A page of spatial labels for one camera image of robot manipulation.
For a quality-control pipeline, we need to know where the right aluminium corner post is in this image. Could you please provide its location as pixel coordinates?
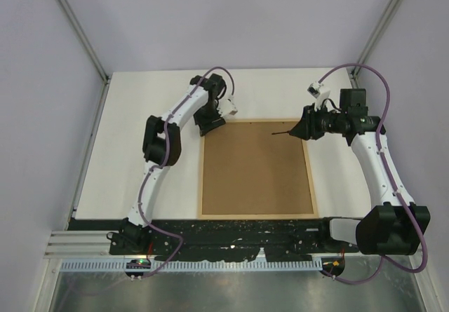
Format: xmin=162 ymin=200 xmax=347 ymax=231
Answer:
xmin=349 ymin=0 xmax=417 ymax=80

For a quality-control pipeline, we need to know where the white slotted cable duct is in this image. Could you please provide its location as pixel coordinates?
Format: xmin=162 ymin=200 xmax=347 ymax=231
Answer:
xmin=60 ymin=258 xmax=322 ymax=273

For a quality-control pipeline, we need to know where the left aluminium corner post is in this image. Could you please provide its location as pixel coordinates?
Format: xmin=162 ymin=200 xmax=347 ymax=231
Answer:
xmin=56 ymin=0 xmax=109 ymax=83

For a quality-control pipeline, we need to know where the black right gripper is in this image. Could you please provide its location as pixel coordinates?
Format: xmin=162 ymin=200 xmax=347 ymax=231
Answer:
xmin=290 ymin=102 xmax=347 ymax=141

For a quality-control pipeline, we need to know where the wooden picture frame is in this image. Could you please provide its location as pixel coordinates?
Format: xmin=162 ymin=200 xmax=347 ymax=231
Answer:
xmin=198 ymin=118 xmax=319 ymax=220

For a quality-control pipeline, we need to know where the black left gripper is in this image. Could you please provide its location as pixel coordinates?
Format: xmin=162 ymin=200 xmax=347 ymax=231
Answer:
xmin=193 ymin=102 xmax=225 ymax=137

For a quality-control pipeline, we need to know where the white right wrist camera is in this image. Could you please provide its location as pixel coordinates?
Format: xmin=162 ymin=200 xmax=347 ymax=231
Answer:
xmin=307 ymin=81 xmax=330 ymax=111

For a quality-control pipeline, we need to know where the aluminium corner post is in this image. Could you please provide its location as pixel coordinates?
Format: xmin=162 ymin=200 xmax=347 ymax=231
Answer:
xmin=56 ymin=0 xmax=109 ymax=83
xmin=349 ymin=0 xmax=417 ymax=80

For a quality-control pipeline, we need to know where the black speckled base plate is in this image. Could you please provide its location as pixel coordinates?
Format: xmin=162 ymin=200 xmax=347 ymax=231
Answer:
xmin=68 ymin=219 xmax=358 ymax=262

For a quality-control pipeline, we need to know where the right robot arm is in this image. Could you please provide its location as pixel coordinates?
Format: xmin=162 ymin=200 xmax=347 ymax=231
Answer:
xmin=288 ymin=83 xmax=431 ymax=255

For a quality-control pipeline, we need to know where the red handled screwdriver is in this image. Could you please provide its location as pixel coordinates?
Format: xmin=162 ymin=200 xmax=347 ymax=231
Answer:
xmin=272 ymin=130 xmax=290 ymax=135

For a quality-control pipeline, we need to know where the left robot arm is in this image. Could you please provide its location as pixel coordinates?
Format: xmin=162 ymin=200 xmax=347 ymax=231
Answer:
xmin=111 ymin=71 xmax=227 ymax=255

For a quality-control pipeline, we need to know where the aluminium rail across front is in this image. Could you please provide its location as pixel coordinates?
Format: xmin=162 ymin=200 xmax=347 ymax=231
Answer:
xmin=43 ymin=226 xmax=429 ymax=259

